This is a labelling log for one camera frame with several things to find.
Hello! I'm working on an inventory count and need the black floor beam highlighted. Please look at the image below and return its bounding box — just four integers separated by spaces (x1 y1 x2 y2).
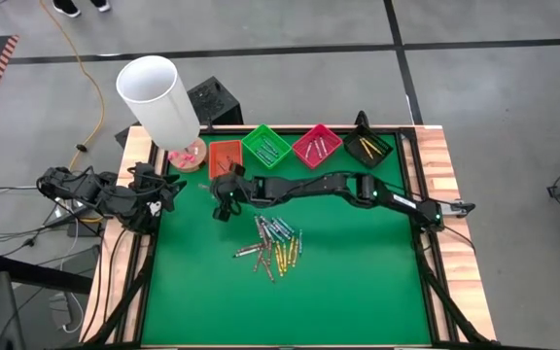
0 252 94 296

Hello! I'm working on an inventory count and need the black corner bracket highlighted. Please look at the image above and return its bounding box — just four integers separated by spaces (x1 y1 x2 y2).
114 126 138 150

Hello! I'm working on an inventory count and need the black perforated box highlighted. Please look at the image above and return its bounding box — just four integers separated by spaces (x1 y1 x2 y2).
185 76 245 128

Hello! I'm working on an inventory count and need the green table mat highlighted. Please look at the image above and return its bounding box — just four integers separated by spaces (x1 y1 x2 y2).
139 131 435 349

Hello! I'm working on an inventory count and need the white power adapter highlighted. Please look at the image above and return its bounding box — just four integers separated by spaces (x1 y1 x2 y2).
49 291 85 336

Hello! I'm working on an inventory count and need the yellow cable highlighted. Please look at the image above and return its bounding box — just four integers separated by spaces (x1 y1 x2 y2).
35 0 106 175

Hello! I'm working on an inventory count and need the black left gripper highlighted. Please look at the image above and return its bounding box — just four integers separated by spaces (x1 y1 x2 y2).
123 162 189 234

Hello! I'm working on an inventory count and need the green plastic basket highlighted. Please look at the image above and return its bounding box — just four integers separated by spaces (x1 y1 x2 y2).
240 123 294 171

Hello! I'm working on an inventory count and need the orange plastic basket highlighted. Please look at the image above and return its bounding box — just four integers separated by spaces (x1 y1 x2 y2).
207 139 244 181

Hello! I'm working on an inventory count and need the red plastic basket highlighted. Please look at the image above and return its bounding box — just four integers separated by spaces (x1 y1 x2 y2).
292 123 344 170

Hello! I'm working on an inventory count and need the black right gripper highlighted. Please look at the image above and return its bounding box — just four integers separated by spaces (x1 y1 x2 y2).
210 163 256 223

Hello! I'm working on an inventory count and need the white cylindrical lamp shade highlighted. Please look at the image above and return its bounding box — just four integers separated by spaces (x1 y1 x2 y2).
115 54 202 152

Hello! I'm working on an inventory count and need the black metal table frame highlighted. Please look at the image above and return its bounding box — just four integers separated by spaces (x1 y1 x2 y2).
114 124 456 349

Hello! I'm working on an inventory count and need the black plastic basket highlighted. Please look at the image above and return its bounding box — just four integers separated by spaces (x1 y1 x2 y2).
341 123 394 170

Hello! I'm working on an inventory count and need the grey power strip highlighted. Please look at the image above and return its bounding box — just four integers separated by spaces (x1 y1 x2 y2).
41 201 89 229

